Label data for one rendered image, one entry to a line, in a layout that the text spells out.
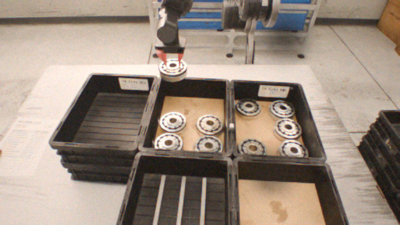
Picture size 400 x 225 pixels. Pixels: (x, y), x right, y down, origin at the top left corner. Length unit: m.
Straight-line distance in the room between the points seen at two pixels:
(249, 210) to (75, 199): 0.63
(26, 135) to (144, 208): 0.74
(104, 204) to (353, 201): 0.92
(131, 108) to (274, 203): 0.67
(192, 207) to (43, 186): 0.60
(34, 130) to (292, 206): 1.13
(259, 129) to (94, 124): 0.66
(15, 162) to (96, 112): 0.39
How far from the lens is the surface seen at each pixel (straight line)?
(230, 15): 1.71
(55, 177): 1.18
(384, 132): 1.78
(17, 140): 1.39
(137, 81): 1.15
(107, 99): 1.21
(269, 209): 0.87
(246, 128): 1.05
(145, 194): 0.88
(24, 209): 1.15
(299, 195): 0.92
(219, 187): 0.88
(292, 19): 2.99
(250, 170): 0.86
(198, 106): 1.12
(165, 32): 0.80
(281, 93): 1.16
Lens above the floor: 1.59
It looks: 44 degrees down
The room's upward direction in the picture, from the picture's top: 1 degrees clockwise
